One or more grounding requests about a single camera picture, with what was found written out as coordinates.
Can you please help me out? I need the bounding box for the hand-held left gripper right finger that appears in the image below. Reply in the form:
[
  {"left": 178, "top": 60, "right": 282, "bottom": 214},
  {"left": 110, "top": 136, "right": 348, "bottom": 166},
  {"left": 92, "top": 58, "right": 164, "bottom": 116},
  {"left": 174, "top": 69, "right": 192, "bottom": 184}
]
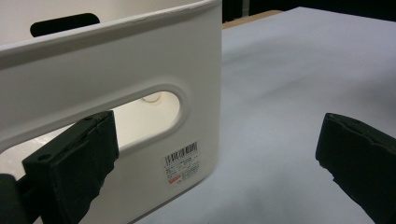
[{"left": 315, "top": 112, "right": 396, "bottom": 224}]

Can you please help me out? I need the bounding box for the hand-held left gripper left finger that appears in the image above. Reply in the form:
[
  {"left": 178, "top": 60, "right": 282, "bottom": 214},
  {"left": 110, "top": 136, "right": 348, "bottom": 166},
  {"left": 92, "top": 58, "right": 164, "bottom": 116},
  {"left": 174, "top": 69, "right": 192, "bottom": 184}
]
[{"left": 21, "top": 110, "right": 120, "bottom": 224}]

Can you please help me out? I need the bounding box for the white plastic storage bin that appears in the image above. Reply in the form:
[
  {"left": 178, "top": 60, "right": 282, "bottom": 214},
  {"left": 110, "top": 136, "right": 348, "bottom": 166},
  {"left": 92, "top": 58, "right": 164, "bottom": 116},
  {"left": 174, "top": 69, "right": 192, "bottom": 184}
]
[{"left": 0, "top": 0, "right": 224, "bottom": 224}]

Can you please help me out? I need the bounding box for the white table sheet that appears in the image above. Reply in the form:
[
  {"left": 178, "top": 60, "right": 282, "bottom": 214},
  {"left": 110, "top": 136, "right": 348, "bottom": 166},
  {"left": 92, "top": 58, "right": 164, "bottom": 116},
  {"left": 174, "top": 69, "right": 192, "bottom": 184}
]
[{"left": 134, "top": 6, "right": 396, "bottom": 224}]

